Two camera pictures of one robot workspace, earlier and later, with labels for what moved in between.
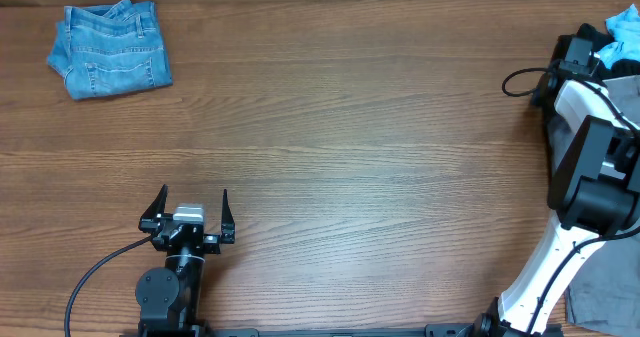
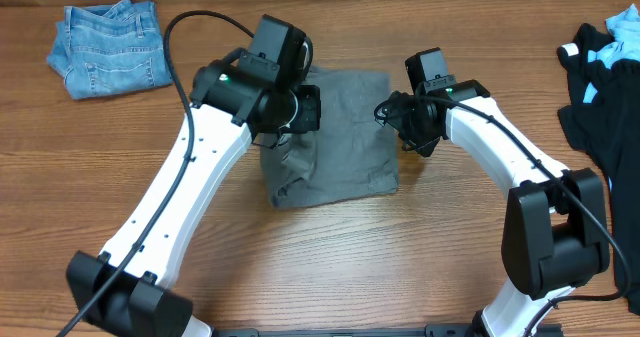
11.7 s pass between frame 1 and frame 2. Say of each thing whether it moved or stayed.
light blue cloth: stayed
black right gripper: moved
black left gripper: moved
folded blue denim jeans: stayed
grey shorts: moved
